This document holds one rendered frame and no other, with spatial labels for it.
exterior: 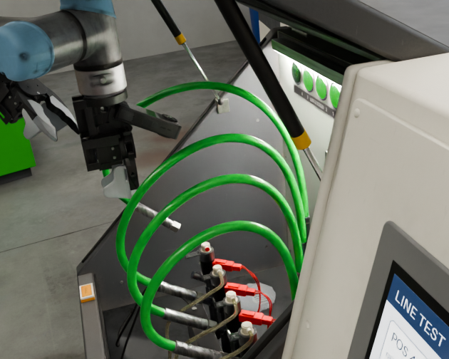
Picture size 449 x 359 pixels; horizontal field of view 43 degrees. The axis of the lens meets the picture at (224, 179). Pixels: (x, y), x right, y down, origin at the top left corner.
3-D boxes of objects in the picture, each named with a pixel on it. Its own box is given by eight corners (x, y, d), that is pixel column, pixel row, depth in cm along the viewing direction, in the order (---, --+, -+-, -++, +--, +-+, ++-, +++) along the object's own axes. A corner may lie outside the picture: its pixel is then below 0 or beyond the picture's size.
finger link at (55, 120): (70, 143, 117) (34, 113, 115) (87, 124, 115) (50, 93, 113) (65, 149, 115) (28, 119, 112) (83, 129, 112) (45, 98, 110)
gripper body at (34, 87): (32, 122, 116) (-7, 78, 116) (55, 92, 112) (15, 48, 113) (7, 127, 109) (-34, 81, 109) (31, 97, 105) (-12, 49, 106)
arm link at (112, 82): (120, 56, 92) (126, 67, 85) (124, 83, 94) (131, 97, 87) (73, 63, 90) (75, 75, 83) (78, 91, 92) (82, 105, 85)
